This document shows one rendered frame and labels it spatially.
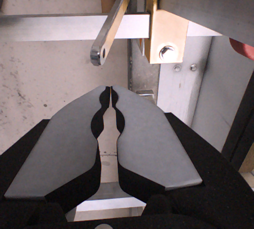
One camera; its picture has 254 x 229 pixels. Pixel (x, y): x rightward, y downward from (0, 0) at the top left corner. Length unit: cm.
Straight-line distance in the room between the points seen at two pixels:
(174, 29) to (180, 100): 39
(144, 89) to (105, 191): 27
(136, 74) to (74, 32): 23
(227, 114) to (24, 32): 46
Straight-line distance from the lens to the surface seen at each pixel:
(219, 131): 55
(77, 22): 26
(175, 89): 60
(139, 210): 82
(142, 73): 46
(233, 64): 49
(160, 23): 25
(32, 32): 28
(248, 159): 47
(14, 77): 139
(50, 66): 126
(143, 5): 32
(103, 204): 33
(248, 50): 27
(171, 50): 26
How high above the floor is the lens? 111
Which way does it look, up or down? 57 degrees down
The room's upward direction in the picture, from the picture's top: 173 degrees clockwise
